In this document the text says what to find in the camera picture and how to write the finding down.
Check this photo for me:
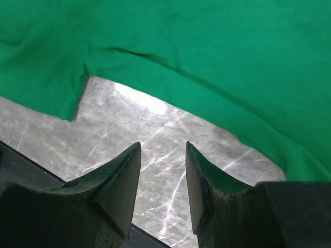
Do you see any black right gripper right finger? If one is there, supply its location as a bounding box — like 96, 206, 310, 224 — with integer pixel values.
185, 142, 251, 235

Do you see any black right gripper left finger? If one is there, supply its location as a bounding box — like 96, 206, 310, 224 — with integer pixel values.
38, 141, 142, 238

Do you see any green t shirt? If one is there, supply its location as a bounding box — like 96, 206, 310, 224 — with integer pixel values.
1, 1, 330, 181

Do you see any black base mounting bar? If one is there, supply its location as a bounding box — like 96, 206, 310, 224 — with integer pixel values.
1, 143, 164, 247

